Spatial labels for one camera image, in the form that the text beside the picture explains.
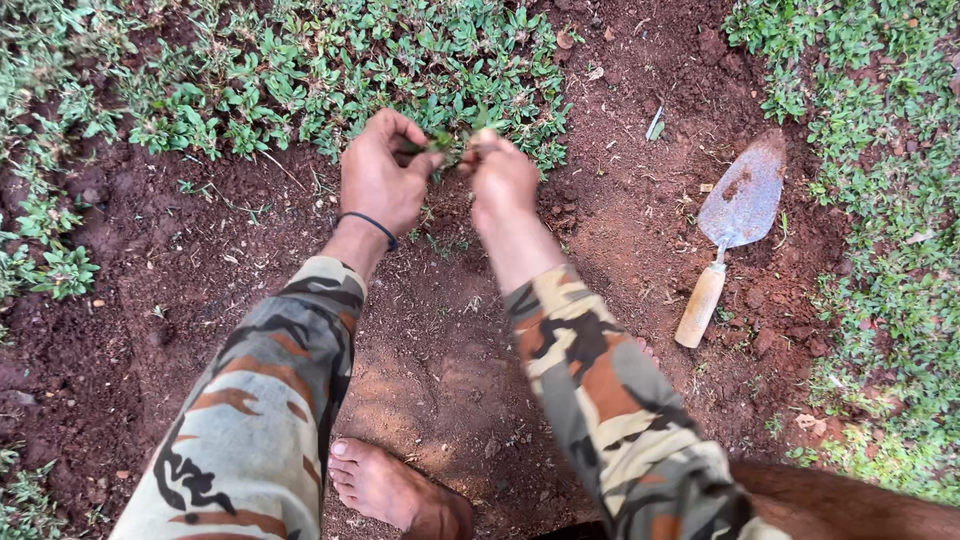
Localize person's left hand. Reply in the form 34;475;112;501
339;108;445;240

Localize person's right hand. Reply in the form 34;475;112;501
456;127;541;235

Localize small green weed sprig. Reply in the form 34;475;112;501
405;105;511;170

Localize dark wrist band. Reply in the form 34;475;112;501
336;212;399;252

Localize patch of green ground plants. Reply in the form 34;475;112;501
0;0;582;346

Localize person's left foot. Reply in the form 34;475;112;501
327;438;477;540

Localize strip of green ground plants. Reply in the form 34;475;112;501
721;0;960;507

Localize person's right leg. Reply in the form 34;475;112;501
525;459;960;540

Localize metal trowel with wooden handle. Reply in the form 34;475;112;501
674;129;789;350

